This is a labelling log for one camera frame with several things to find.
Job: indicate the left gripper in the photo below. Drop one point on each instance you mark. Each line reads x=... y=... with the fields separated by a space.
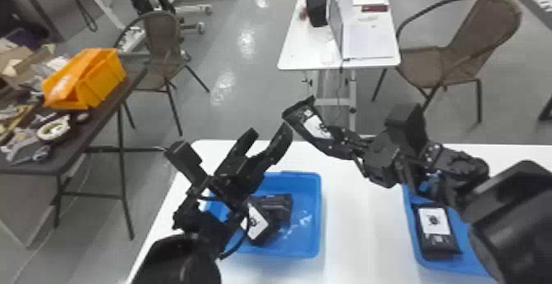
x=235 y=186

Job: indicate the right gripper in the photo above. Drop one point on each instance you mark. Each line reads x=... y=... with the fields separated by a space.
x=386 y=160

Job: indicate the black part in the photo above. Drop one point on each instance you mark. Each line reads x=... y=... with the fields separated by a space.
x=435 y=234
x=271 y=216
x=312 y=124

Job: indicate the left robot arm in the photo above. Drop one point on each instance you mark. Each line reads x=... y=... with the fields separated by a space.
x=181 y=260

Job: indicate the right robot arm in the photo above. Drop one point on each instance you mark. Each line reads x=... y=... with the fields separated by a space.
x=509 y=216

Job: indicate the blue tray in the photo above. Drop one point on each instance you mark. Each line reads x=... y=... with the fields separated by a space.
x=461 y=251
x=302 y=216

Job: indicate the white side table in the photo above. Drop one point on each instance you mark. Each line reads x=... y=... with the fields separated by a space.
x=310 y=48

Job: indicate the brown wicker chair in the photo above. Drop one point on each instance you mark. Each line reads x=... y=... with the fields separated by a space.
x=435 y=63
x=159 y=40

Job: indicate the dark side table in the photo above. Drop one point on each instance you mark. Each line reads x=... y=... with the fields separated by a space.
x=82 y=139

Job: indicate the orange bin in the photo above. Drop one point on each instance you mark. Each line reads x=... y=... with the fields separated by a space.
x=84 y=79

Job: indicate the white tape roll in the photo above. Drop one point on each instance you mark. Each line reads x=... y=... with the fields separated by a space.
x=54 y=129

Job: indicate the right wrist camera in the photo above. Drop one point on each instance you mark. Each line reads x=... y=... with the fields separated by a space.
x=405 y=124

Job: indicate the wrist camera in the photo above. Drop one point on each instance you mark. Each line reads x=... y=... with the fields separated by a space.
x=185 y=160
x=405 y=124

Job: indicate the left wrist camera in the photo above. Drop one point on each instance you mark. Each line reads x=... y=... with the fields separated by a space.
x=185 y=160

